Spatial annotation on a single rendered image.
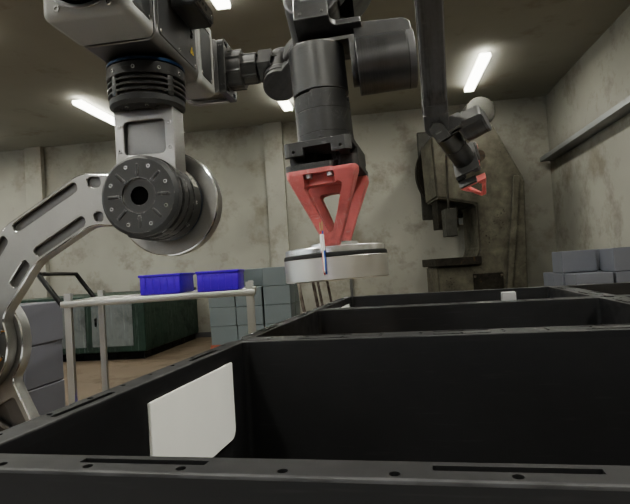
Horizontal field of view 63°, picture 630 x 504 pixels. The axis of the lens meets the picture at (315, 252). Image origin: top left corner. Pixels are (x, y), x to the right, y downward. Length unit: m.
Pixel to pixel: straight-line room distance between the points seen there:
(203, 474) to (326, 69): 0.43
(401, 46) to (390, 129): 7.92
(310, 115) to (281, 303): 5.91
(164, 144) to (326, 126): 0.50
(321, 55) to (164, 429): 0.37
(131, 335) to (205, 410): 6.64
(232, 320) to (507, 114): 5.16
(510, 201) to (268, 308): 3.42
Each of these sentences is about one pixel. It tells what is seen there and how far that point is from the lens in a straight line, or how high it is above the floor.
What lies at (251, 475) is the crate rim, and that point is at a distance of 0.17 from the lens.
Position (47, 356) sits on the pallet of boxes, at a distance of 3.65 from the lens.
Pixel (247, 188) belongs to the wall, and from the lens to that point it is 8.57.
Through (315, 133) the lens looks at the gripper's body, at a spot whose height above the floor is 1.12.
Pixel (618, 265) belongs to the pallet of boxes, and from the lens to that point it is 5.57.
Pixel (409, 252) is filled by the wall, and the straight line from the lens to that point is 8.19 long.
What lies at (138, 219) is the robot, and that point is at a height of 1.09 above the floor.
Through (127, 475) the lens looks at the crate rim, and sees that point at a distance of 0.18.
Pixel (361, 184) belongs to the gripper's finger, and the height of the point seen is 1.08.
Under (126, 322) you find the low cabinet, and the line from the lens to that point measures 7.03.
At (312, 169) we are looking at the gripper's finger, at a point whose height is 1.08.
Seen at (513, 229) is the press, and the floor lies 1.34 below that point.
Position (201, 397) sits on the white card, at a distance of 0.39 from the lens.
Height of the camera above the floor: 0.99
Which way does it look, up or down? 2 degrees up
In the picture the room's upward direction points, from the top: 4 degrees counter-clockwise
